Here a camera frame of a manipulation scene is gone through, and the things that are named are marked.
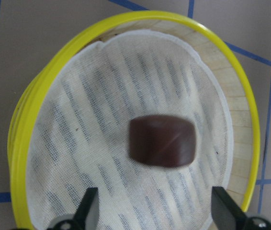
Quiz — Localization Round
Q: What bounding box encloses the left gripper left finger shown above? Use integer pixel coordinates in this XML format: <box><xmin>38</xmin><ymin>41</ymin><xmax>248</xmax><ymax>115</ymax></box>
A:
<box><xmin>47</xmin><ymin>187</ymin><xmax>100</xmax><ymax>230</ymax></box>

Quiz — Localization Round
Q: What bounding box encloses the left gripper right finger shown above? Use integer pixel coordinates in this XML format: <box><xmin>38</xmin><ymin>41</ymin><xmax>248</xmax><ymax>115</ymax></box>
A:
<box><xmin>211</xmin><ymin>186</ymin><xmax>271</xmax><ymax>230</ymax></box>

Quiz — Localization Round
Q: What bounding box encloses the yellow bamboo steamer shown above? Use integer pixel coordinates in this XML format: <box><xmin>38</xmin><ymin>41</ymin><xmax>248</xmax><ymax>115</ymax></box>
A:
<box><xmin>7</xmin><ymin>11</ymin><xmax>260</xmax><ymax>230</ymax></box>

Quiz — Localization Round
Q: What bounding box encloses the brown steamed bun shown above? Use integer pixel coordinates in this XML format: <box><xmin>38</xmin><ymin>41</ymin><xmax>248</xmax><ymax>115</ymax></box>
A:
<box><xmin>129</xmin><ymin>115</ymin><xmax>196</xmax><ymax>168</ymax></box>

